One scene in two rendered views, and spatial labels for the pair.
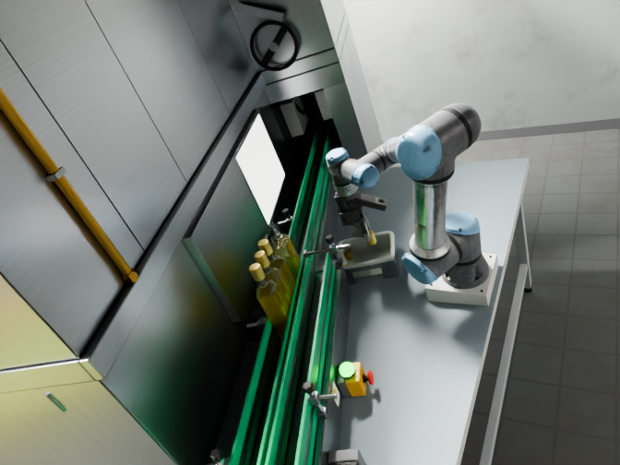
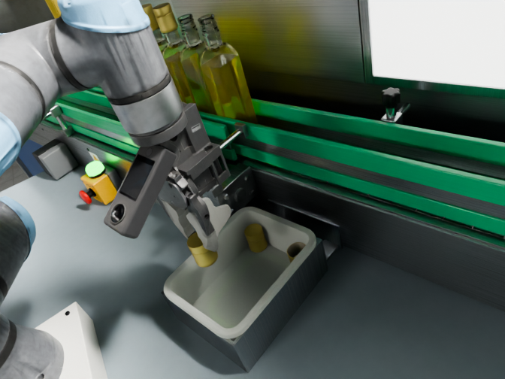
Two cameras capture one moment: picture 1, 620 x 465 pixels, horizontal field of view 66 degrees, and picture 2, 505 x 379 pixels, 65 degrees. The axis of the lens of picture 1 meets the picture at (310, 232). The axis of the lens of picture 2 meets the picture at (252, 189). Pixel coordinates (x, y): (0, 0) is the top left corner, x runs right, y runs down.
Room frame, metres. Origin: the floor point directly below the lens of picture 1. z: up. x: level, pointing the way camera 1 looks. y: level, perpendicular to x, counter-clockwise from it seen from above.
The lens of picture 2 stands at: (1.74, -0.51, 1.32)
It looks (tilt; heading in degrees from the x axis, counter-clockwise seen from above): 38 degrees down; 122
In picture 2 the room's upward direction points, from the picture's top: 18 degrees counter-clockwise
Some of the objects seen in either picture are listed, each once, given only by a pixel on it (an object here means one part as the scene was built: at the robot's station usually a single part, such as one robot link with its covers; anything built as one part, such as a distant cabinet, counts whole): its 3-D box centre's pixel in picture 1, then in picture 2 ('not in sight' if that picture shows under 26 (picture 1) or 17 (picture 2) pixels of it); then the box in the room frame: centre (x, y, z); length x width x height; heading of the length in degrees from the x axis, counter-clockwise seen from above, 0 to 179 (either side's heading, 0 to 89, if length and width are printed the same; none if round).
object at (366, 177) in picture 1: (363, 171); (26, 73); (1.34, -0.23, 1.21); 0.11 x 0.11 x 0.08; 22
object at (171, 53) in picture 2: (283, 282); (192, 91); (1.26, 0.14, 0.99); 0.06 x 0.06 x 0.21; 70
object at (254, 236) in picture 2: not in sight; (255, 238); (1.44, -0.07, 0.79); 0.04 x 0.04 x 0.04
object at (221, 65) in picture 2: (289, 259); (231, 98); (1.37, 0.10, 0.99); 0.06 x 0.06 x 0.21; 69
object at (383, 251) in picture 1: (367, 257); (246, 277); (1.46, -0.16, 0.80); 0.22 x 0.17 x 0.09; 70
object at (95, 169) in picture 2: (346, 369); (94, 168); (0.96, 0.06, 0.84); 0.04 x 0.04 x 0.03
